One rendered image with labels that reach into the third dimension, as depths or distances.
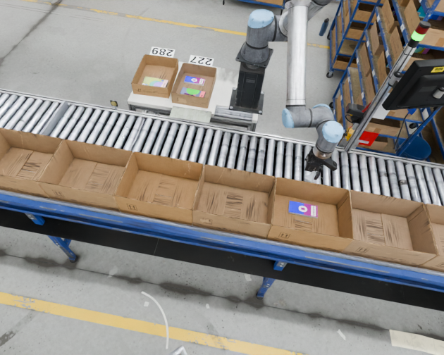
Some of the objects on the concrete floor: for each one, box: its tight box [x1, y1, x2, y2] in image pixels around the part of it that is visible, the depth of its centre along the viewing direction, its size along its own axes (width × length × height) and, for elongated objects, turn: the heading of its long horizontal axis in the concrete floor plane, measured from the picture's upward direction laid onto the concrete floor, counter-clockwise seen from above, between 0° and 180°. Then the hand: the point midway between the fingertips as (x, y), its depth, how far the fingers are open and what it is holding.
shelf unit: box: [329, 0, 444, 156], centre depth 248 cm, size 98×49×196 cm, turn 168°
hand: (313, 177), depth 163 cm, fingers open, 5 cm apart
